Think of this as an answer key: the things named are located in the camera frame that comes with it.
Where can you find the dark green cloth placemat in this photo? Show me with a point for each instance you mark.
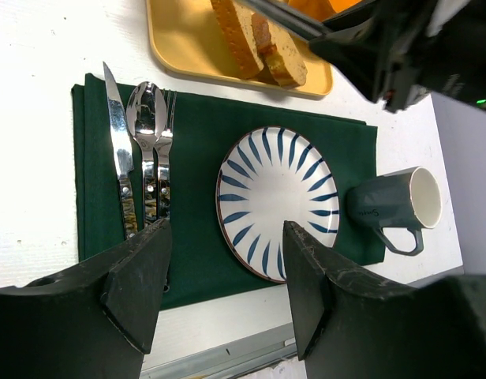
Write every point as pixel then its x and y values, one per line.
pixel 202 266

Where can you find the blue striped white plate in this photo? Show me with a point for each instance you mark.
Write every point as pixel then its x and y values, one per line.
pixel 270 176

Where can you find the yellow plastic tray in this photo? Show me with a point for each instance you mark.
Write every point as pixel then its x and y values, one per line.
pixel 186 38

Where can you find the grey ceramic mug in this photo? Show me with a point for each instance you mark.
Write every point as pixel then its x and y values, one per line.
pixel 409 199

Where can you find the metal table edge rail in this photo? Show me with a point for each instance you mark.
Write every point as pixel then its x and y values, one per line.
pixel 232 359

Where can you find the steel spoon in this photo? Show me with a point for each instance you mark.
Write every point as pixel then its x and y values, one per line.
pixel 146 118

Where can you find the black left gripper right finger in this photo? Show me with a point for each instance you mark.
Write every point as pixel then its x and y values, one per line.
pixel 349 322

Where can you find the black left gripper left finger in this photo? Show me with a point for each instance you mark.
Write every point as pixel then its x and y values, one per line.
pixel 96 319

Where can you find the seeded bread slice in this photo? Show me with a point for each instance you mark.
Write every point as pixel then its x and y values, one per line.
pixel 235 21
pixel 275 45

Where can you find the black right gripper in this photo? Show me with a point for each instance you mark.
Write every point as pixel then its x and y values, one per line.
pixel 398 51

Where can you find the steel fork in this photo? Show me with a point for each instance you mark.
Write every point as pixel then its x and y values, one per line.
pixel 162 149

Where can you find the steel table knife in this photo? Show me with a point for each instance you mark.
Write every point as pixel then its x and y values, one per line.
pixel 123 155

